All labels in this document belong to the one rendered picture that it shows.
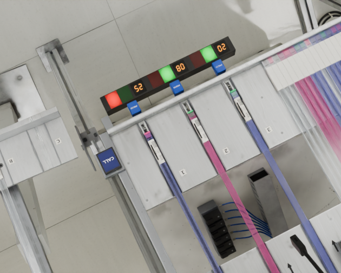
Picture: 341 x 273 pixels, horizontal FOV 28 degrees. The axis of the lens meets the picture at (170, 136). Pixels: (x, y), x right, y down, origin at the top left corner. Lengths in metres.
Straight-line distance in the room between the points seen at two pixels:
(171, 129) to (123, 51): 0.76
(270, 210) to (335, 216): 0.37
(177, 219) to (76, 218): 0.73
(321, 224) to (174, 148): 0.37
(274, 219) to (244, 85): 0.47
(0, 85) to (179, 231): 0.77
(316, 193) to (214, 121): 0.53
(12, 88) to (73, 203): 0.49
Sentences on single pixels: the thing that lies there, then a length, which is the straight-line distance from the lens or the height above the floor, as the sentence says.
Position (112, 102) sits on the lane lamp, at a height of 0.66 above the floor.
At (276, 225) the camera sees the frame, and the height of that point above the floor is 0.66.
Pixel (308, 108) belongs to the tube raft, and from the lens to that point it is 1.58.
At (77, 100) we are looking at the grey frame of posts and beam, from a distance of 1.80.
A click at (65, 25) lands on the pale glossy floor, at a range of 2.21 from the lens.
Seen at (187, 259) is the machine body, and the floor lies 0.62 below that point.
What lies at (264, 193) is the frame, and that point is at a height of 0.66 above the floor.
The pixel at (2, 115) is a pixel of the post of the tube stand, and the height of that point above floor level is 0.10.
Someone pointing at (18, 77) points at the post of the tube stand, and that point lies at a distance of 2.23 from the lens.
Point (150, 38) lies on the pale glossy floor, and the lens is 2.28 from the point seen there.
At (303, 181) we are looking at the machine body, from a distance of 1.94.
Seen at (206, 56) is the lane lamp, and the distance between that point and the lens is 1.62.
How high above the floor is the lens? 2.10
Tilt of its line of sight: 60 degrees down
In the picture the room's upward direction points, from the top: 145 degrees clockwise
